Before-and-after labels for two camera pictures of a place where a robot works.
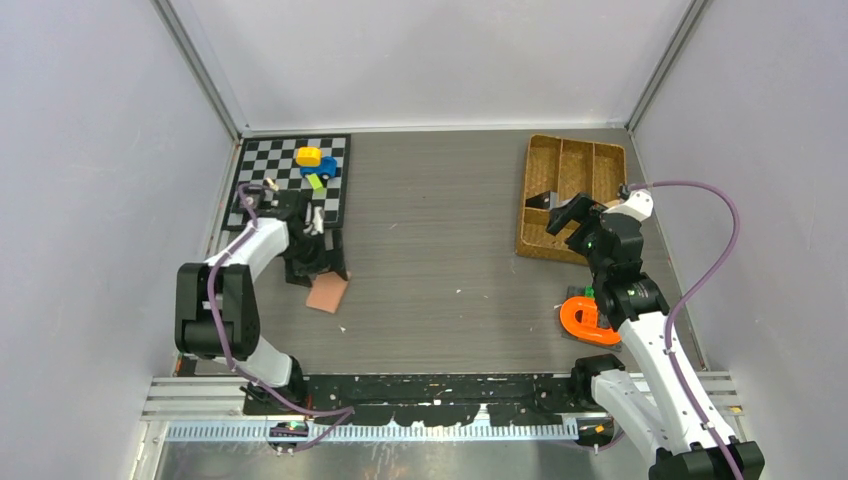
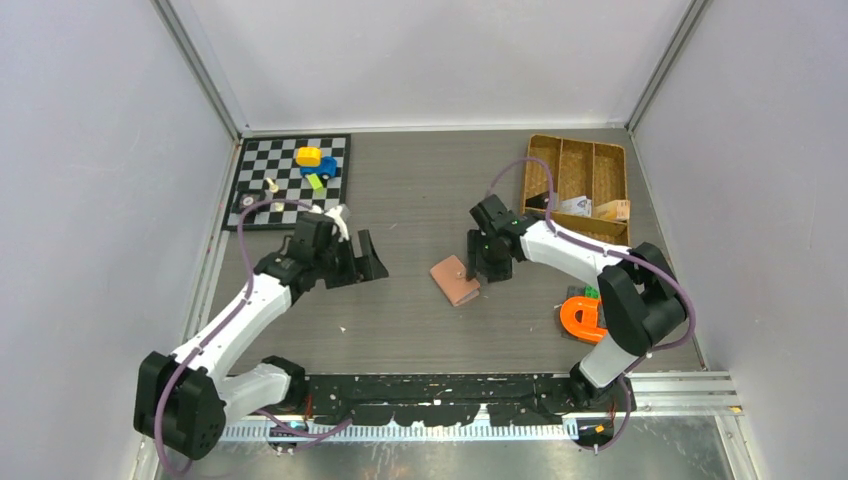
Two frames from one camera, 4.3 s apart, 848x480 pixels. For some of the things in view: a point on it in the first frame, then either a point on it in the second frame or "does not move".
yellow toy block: (308, 156) does not move
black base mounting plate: (418, 399) does not move
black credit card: (541, 200) does not move
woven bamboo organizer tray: (567, 168) does not move
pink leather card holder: (326, 292) -> (450, 275)
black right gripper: (580, 209) -> (475, 239)
